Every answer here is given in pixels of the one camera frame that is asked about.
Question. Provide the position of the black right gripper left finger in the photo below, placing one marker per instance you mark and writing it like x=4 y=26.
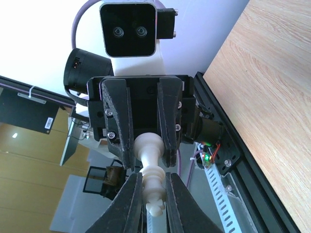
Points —
x=123 y=214

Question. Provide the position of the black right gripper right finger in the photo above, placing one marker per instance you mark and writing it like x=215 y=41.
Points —
x=183 y=214

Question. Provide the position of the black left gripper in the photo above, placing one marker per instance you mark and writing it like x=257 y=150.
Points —
x=131 y=105

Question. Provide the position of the white king piece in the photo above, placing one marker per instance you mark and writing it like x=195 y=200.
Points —
x=149 y=148

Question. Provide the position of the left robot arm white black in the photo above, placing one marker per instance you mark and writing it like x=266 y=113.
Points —
x=81 y=66

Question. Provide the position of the black chair in background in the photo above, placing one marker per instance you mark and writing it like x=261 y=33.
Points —
x=105 y=181

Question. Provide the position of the black monitor in background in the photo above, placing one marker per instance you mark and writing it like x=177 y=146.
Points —
x=29 y=107

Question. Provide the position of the white cable duct strip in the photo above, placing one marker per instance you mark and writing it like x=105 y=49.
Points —
x=221 y=200

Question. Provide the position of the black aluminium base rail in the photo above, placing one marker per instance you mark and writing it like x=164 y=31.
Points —
x=234 y=161

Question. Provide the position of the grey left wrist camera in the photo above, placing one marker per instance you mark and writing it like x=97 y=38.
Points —
x=131 y=29

